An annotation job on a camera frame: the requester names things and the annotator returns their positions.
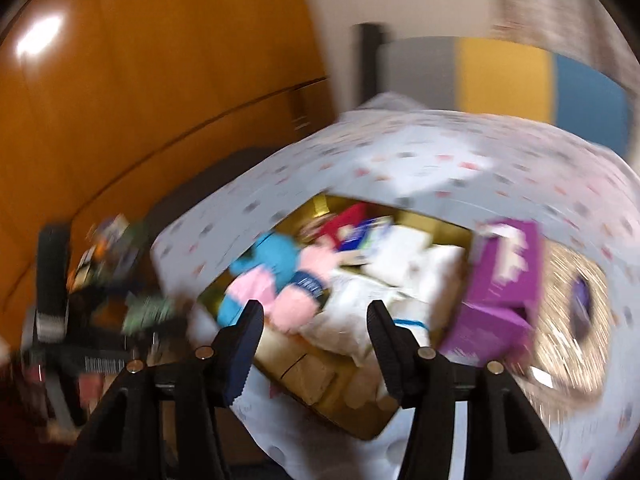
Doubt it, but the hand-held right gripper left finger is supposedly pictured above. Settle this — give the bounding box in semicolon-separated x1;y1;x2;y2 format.
57;300;265;480

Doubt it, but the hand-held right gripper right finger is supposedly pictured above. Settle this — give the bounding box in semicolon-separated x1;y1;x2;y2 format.
366;301;571;480

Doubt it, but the white knit glove pair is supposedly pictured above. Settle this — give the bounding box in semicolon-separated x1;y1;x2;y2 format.
300;270;436;367

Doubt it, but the gold-lined tin box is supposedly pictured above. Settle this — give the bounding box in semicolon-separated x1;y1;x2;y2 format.
200;192;481;443

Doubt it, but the pink towel blue band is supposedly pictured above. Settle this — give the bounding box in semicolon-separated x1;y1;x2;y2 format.
272;245;341;333

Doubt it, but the white cloth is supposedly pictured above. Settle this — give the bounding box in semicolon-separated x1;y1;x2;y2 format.
362;225;468;311

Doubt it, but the blue pocket tissue pack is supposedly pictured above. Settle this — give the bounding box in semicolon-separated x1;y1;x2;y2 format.
340;216;396;253

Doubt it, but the purple carton box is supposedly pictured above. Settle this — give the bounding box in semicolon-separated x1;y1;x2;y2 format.
440;219;543;366

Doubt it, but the ornate silver tissue box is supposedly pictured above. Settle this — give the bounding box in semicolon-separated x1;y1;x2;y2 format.
520;245;613;401

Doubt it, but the patterned white tablecloth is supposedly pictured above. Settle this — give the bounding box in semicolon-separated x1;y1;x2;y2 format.
150;92;640;480

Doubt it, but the black rolled mat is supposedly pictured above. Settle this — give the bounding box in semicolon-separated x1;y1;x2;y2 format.
352;22;388;108

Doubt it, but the grey yellow blue chair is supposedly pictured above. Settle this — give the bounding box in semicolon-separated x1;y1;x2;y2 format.
375;36;633;161

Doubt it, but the orange wooden wardrobe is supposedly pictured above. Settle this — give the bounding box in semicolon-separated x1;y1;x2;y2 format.
0;0;336;336

